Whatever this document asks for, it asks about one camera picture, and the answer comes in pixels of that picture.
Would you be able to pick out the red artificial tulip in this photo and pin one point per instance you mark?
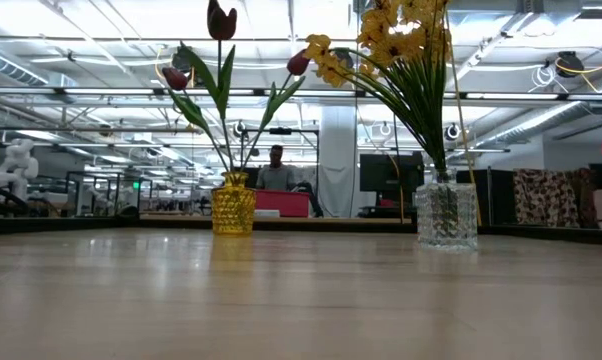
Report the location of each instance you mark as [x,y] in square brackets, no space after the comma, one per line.
[298,62]
[175,78]
[222,22]

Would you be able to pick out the yellow artificial flower bunch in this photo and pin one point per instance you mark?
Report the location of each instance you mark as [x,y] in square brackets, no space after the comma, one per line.
[411,30]
[326,57]

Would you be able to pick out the yellow glass vase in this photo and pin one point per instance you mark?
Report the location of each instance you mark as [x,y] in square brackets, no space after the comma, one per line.
[233,210]

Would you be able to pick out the clear glass vase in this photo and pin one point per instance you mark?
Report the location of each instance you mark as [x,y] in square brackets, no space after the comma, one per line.
[446,220]

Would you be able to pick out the red bin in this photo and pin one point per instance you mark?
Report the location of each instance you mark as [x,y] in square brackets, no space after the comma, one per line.
[281,202]

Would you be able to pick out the black monitor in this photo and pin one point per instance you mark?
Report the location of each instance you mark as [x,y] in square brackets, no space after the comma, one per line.
[386,172]

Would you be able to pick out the black cabinet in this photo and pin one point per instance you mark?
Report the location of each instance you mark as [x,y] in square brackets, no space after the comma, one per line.
[496,197]

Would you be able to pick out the floral patterned cloth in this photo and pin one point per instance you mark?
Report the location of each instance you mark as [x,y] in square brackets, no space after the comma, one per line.
[546,197]

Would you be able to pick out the white robot figure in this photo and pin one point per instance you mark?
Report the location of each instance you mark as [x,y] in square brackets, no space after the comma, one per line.
[16,165]

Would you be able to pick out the black camera stand frame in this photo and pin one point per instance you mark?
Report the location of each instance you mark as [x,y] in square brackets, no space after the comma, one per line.
[281,131]

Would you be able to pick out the black metal table frame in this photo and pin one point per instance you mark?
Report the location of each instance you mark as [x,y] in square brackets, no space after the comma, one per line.
[56,225]

